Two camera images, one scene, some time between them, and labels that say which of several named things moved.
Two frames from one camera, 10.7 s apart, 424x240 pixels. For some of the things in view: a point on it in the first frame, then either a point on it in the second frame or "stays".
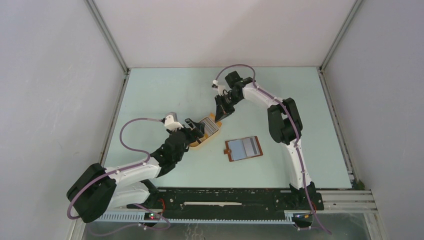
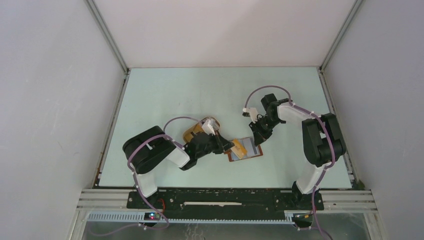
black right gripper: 223,110 to 259,136
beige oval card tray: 211,127 stays
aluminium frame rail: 364,199 stays
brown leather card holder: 243,148 stays
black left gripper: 193,134 to 222,144
